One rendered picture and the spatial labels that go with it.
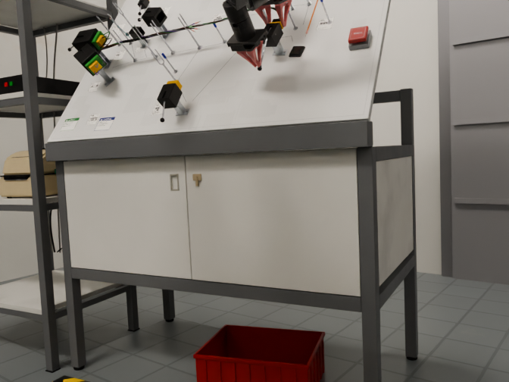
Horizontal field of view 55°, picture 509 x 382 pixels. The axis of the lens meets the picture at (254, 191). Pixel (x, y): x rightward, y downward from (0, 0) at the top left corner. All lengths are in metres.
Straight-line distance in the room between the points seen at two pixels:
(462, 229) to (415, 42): 1.15
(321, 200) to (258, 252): 0.25
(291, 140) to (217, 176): 0.29
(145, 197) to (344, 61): 0.77
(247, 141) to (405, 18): 2.06
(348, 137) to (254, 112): 0.30
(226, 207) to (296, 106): 0.37
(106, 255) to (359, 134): 1.01
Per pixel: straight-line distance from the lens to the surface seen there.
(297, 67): 1.47
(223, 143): 1.41
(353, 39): 1.42
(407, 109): 1.83
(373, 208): 1.29
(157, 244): 1.64
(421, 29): 3.22
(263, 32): 1.38
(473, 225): 3.05
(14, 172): 2.15
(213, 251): 1.51
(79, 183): 1.86
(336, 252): 1.34
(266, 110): 1.39
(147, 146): 1.57
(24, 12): 2.03
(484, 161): 3.00
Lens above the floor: 0.80
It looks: 5 degrees down
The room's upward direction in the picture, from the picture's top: 3 degrees counter-clockwise
